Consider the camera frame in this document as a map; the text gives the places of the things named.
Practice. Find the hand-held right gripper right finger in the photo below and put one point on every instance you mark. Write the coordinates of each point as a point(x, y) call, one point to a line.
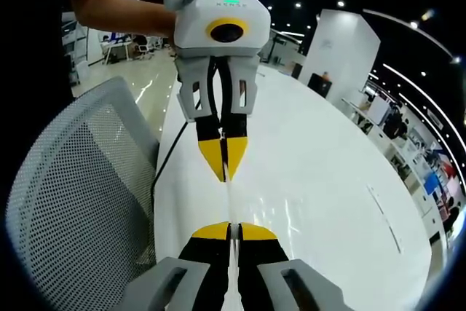
point(269, 271)

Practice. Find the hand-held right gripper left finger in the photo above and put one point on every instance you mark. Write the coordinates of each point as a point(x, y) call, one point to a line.
point(196, 271)

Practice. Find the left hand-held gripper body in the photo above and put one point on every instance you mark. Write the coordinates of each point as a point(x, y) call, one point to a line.
point(196, 34)

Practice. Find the black box by pillar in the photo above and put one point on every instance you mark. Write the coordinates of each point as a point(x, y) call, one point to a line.
point(320, 84)

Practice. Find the white square pillar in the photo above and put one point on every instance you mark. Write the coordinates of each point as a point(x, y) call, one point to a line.
point(342, 49)

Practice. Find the grey mesh office chair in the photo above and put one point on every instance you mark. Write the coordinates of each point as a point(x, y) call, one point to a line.
point(80, 187)

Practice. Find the row of white desks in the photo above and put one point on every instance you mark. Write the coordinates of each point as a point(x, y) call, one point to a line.
point(407, 165)

